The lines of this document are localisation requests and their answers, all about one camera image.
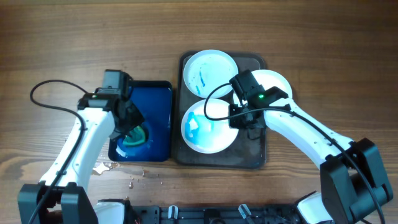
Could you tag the dark brown serving tray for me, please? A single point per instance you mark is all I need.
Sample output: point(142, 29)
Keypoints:
point(247, 151)

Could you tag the green sponge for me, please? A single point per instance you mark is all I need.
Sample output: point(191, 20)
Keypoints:
point(135, 137)

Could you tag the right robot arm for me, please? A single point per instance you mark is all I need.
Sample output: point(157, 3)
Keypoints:
point(354, 182)

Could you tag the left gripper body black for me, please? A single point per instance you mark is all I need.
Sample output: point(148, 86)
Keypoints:
point(134, 117)

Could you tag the small white plate far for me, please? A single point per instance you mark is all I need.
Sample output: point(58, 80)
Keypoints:
point(208, 69)

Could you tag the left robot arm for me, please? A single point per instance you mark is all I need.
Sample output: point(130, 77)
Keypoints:
point(60, 196)

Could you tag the black tray with blue liquid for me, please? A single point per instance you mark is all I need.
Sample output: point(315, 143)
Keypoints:
point(154, 101)

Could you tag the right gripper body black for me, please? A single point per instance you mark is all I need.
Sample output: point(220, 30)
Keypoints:
point(239, 118)

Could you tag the water spill on table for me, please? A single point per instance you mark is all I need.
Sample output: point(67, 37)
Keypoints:
point(125, 174)

